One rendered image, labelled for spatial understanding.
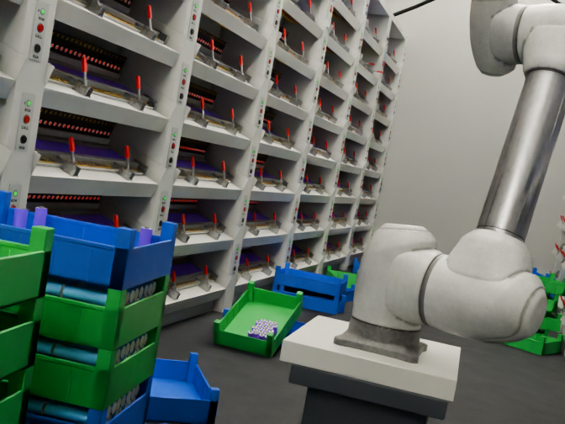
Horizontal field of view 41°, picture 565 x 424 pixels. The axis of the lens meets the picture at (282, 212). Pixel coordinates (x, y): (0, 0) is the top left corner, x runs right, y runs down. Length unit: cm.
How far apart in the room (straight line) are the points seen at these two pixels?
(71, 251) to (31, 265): 16
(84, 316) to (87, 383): 9
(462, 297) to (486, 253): 10
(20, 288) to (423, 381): 91
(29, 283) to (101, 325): 18
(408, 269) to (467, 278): 13
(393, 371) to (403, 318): 12
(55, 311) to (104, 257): 10
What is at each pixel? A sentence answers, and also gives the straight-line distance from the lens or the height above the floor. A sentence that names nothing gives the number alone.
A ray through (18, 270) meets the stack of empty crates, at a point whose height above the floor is 44.
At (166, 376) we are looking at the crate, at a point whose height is 1.
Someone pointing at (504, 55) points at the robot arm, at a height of 93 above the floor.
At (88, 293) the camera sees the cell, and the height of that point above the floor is 39.
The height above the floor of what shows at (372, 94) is 116.
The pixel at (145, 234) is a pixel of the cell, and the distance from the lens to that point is 115.
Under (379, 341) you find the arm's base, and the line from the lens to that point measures 161.
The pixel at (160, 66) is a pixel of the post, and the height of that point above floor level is 82.
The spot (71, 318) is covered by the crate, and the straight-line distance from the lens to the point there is 103.
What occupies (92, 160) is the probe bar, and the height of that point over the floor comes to 53.
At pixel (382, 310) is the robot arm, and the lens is 160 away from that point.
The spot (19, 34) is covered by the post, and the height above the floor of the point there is 77.
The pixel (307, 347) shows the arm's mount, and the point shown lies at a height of 24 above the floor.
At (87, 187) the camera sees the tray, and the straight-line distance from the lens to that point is 193.
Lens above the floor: 59
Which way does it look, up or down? 3 degrees down
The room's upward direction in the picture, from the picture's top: 10 degrees clockwise
